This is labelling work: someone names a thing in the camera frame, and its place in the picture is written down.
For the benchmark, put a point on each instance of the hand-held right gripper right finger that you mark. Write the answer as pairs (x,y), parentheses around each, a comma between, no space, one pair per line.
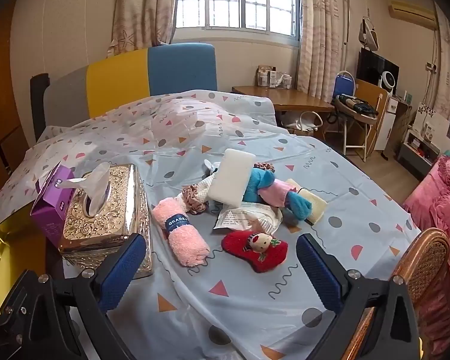
(318,273)

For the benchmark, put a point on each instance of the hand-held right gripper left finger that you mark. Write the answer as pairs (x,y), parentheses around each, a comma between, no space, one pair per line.
(122,273)

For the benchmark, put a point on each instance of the pink towel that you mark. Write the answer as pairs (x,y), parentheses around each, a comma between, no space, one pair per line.
(187,243)

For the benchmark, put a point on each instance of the red plush stocking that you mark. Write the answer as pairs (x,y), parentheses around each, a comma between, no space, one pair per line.
(240,245)

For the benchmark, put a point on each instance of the white plastic packet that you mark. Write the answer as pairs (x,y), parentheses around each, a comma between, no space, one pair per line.
(240,219)

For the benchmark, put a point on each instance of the small beige satin scrunchie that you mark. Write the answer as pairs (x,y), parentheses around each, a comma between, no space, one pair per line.
(190,195)

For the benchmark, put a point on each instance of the blue plush elephant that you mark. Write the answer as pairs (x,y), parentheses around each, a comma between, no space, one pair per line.
(258,187)

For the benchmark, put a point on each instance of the gold metal tray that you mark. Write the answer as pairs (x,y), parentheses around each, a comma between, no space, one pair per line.
(3,270)

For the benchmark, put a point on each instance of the white sponge block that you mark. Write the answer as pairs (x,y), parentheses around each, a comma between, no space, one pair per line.
(228,180)

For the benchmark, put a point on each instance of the gold embossed tissue box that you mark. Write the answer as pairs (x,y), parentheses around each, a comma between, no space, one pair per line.
(120,210)

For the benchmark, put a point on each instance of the patterned plastic tablecloth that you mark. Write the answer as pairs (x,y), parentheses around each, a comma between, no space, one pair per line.
(247,300)

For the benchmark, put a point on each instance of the white tissue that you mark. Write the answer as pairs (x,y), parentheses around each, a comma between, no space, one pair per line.
(97,183)

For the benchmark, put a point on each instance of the purple cardboard box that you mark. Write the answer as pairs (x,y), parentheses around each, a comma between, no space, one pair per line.
(48,213)

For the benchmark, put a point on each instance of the rattan chair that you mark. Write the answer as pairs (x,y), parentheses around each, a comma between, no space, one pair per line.
(423,262)

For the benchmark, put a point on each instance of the pink ruffled quilt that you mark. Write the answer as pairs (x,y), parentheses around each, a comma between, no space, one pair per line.
(442,202)

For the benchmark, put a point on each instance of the white tote bag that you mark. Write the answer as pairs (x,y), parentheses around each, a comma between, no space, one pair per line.
(303,125)

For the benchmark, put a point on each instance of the white folding side table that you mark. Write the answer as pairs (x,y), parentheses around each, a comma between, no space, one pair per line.
(354,127)

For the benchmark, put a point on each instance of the grey low shelf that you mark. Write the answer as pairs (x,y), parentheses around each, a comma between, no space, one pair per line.
(416,153)

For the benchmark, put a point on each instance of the black hair tool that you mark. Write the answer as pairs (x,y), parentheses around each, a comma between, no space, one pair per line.
(358,104)

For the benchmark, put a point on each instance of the wooden desk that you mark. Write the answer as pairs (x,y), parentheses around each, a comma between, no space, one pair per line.
(292,99)

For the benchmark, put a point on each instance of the wooden cabinet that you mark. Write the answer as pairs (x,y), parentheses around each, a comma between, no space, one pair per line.
(373,97)

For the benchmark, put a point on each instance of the white leaf print board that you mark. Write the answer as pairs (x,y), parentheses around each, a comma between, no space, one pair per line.
(431,123)

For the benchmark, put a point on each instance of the blue folding chair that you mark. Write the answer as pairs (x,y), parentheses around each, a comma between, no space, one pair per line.
(341,84)

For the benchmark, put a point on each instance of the grey yellow blue chair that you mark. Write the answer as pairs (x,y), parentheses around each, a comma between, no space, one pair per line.
(116,82)

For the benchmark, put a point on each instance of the small white box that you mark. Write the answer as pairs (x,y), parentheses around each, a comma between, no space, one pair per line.
(283,80)

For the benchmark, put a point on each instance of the white round fan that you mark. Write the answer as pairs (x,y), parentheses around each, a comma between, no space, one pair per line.
(387,81)

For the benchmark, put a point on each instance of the small brown box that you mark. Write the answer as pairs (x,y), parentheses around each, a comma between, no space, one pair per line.
(264,75)

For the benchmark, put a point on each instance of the wooden wardrobe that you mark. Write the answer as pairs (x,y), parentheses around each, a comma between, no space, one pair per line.
(0,101)

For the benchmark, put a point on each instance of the black television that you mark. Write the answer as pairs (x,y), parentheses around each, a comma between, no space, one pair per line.
(371,67)

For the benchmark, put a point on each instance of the garment steamer stand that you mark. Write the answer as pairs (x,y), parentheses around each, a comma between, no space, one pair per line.
(368,35)

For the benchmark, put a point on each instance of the beige patterned curtain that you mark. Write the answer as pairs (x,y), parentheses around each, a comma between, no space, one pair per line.
(318,26)

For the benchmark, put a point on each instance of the beige starfish curtain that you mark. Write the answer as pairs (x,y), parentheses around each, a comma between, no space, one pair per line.
(142,7)

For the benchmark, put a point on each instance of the cream air conditioner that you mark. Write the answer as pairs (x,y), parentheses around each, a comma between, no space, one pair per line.
(412,15)

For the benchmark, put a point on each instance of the barred window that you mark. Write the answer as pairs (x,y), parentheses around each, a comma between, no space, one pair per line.
(225,7)

